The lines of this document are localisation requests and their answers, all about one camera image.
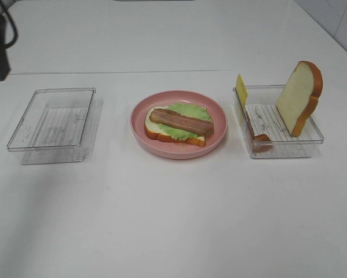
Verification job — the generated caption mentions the bread slice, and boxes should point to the bread slice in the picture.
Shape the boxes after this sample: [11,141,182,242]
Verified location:
[144,107,211,147]
[276,61,323,137]

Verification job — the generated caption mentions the bacon strip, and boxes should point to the bacon strip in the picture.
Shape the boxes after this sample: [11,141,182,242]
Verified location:
[246,112,273,153]
[149,108,214,136]

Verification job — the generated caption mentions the green lettuce leaf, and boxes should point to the green lettuce leaf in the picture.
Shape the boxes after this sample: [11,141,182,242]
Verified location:
[145,103,213,141]

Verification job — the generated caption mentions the clear left plastic container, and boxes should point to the clear left plastic container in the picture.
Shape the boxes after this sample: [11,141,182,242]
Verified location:
[6,88,98,165]

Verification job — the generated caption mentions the clear plastic container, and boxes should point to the clear plastic container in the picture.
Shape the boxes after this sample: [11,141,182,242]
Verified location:
[6,88,98,165]
[233,85,324,159]

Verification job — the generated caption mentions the pink round plate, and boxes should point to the pink round plate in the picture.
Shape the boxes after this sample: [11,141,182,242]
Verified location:
[130,90,228,159]

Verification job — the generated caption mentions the yellow cheese slice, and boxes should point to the yellow cheese slice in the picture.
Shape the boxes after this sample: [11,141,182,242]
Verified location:
[235,74,248,117]

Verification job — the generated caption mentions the clear right plastic container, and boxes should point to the clear right plastic container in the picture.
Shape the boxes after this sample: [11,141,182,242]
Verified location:
[233,85,324,159]

